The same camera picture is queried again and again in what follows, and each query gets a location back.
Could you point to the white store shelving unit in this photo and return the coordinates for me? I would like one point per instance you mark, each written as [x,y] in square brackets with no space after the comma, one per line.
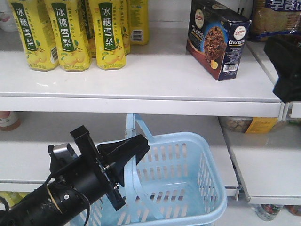
[172,92]

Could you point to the light blue shopping basket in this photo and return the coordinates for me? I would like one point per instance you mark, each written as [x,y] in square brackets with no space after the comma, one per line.
[176,183]

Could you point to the yellow label snack jar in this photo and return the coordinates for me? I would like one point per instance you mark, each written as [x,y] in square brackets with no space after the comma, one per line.
[251,125]

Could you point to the breakfast biscuit package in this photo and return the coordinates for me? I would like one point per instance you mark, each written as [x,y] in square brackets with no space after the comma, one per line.
[275,17]

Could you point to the white bottle top left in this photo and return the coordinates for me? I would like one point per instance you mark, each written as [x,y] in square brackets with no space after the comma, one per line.
[7,21]

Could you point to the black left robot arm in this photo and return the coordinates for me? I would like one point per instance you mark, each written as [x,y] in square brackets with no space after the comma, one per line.
[50,205]

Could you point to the yellow pear drink bottle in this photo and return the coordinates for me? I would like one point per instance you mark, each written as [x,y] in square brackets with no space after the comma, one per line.
[110,54]
[67,22]
[138,18]
[36,33]

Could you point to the dark blue cookie box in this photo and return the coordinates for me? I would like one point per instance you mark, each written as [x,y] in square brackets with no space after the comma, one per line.
[216,37]

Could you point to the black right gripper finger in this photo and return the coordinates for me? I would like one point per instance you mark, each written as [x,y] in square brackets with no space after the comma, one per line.
[285,55]

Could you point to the yellow pear drink bottle left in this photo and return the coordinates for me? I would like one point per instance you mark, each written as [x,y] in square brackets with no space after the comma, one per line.
[36,33]

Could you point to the yellow pear drink bottle right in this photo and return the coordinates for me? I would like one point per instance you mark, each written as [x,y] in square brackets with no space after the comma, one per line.
[110,54]

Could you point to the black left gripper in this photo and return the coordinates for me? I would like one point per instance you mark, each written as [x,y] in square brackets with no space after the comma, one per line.
[91,171]

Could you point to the yellow pear drink bottle rear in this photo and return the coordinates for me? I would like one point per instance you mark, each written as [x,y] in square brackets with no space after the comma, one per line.
[138,18]

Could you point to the clear bottle bottom right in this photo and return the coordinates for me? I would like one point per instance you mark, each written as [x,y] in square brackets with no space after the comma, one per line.
[268,212]

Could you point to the yellow pear drink bottle middle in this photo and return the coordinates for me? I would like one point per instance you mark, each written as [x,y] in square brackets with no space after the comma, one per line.
[67,22]

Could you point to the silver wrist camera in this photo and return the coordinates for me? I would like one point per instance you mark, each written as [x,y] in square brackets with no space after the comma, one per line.
[64,153]

